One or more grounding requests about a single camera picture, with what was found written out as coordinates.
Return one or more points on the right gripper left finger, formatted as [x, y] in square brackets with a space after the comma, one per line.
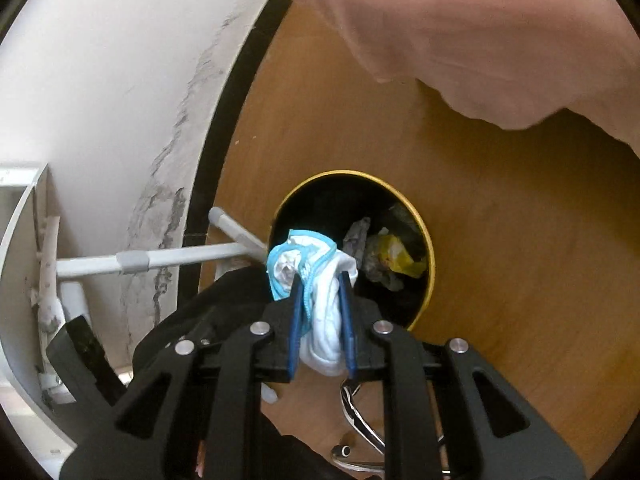
[194, 413]

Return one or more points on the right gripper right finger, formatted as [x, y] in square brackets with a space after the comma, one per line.
[444, 412]

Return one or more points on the blue white face mask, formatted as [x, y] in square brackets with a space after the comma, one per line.
[316, 260]

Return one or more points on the grey blue wrapper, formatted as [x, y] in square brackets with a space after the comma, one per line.
[355, 240]

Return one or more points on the black gold-rimmed trash bin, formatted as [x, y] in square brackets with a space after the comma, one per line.
[374, 223]

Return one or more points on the chrome chair base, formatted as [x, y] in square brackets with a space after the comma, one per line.
[341, 454]

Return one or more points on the grey white desk hutch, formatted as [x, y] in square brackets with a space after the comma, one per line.
[32, 426]

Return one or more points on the yellow snack bag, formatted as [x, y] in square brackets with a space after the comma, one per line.
[393, 255]

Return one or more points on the pink bed sheet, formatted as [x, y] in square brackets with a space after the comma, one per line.
[508, 62]

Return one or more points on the white desk leg frame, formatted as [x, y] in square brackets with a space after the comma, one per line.
[50, 312]

